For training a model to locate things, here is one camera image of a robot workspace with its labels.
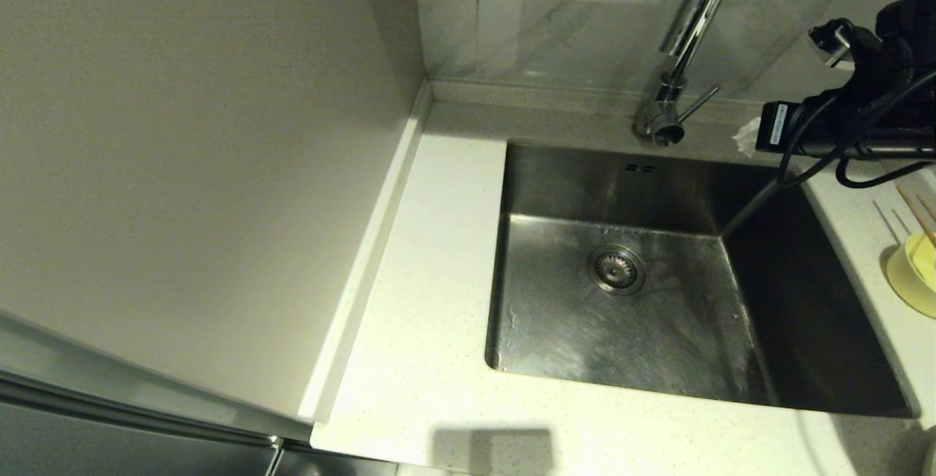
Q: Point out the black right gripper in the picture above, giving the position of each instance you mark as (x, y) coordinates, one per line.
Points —
(877, 129)

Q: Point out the thin chrome faucet lever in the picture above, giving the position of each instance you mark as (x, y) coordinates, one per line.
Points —
(698, 103)

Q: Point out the stainless steel sink basin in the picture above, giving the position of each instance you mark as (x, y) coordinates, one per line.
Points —
(658, 337)

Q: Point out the tall chrome faucet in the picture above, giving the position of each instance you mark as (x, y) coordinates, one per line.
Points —
(698, 8)

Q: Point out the round metal drain strainer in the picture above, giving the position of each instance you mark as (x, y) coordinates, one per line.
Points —
(616, 269)

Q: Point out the pale yellow bowl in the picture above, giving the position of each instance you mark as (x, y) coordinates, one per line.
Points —
(914, 278)

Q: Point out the tall pale cabinet side panel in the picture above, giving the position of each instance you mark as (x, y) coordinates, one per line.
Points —
(183, 169)

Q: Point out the metal cabinet trim strip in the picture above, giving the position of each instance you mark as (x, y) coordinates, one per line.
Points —
(146, 412)

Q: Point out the dark glossy cabinet door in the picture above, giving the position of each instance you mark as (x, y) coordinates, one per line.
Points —
(110, 450)

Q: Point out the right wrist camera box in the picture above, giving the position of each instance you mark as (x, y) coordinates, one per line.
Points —
(841, 41)

